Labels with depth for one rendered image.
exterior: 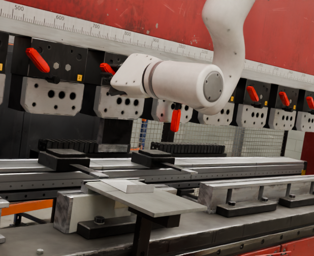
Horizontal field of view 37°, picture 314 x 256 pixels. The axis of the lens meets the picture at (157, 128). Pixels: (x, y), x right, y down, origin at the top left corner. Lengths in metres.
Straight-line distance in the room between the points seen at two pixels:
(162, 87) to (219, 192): 0.74
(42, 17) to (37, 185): 0.57
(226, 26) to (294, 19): 0.90
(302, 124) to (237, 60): 0.99
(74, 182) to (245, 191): 0.62
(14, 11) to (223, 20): 0.43
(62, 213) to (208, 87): 0.53
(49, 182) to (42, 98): 0.45
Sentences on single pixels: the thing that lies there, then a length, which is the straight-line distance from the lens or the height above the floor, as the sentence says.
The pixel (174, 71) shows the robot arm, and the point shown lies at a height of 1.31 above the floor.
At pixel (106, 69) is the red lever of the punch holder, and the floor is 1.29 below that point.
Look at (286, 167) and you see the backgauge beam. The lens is 2.47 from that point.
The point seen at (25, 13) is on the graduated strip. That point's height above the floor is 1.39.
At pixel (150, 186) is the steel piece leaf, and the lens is 1.21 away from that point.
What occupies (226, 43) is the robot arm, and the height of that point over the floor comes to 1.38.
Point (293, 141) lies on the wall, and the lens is 8.99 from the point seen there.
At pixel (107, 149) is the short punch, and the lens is 1.26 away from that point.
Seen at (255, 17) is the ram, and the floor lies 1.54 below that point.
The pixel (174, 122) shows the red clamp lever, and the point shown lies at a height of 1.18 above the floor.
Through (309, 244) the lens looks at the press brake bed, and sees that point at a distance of 1.99.
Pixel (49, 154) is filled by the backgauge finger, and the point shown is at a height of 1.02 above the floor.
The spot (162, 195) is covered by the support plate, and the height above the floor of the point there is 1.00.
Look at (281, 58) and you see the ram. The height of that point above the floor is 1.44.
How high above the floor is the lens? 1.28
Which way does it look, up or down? 5 degrees down
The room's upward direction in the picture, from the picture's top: 8 degrees clockwise
